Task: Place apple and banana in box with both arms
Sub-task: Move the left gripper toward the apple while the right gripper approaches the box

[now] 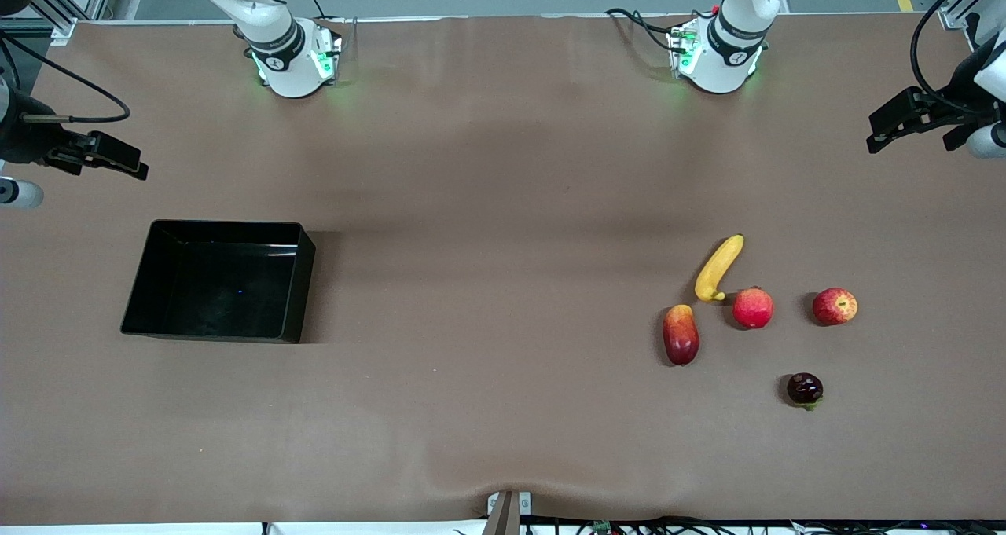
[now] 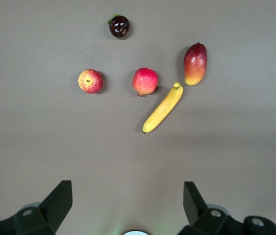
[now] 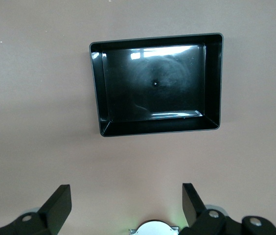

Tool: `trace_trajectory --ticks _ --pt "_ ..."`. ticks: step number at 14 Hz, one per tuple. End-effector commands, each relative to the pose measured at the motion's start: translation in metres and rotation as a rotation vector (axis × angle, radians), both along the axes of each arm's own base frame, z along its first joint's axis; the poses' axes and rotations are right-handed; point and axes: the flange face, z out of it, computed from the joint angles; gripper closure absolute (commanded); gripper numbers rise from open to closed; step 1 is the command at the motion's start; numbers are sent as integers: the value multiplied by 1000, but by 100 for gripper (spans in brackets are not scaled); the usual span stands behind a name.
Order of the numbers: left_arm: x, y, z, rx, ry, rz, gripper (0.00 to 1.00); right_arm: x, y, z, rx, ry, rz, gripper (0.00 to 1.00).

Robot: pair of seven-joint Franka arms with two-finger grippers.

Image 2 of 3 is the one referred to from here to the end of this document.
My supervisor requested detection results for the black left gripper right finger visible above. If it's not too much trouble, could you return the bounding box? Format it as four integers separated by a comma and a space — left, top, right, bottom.
183, 181, 276, 235

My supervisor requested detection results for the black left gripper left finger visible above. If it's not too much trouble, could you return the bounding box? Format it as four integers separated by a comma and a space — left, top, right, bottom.
0, 180, 73, 235

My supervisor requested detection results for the yellow banana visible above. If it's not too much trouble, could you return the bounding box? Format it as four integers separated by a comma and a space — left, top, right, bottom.
141, 82, 184, 134

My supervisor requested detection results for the red yellow striped apple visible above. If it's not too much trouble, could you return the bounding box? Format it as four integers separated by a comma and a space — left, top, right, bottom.
77, 69, 104, 94

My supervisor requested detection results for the red round apple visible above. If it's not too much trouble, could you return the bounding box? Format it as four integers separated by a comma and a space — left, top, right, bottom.
132, 67, 159, 97

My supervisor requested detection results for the red yellow mango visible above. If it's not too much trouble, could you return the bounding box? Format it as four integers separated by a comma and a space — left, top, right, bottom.
183, 42, 207, 87

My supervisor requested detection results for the dark purple mangosteen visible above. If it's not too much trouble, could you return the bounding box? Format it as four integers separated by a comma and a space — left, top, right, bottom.
107, 14, 131, 39

